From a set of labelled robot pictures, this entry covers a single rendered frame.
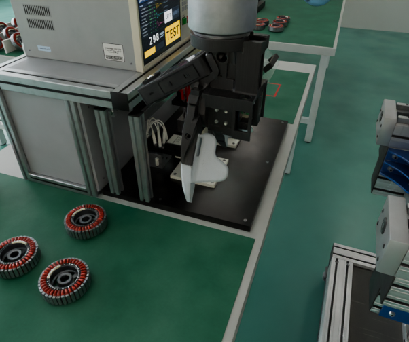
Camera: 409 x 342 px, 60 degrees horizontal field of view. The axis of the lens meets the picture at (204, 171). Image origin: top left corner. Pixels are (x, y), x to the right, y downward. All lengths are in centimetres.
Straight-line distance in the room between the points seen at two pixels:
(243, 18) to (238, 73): 6
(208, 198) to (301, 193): 136
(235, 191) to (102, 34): 57
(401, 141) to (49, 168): 106
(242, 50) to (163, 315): 61
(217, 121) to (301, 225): 173
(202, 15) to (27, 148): 92
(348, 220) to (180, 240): 145
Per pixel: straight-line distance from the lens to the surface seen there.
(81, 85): 95
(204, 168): 44
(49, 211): 114
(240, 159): 123
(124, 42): 99
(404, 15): 639
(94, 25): 102
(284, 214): 218
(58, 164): 117
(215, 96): 41
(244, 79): 41
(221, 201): 105
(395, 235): 73
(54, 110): 105
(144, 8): 98
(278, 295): 180
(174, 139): 114
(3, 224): 115
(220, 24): 38
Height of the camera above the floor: 146
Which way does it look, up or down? 36 degrees down
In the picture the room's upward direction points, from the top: straight up
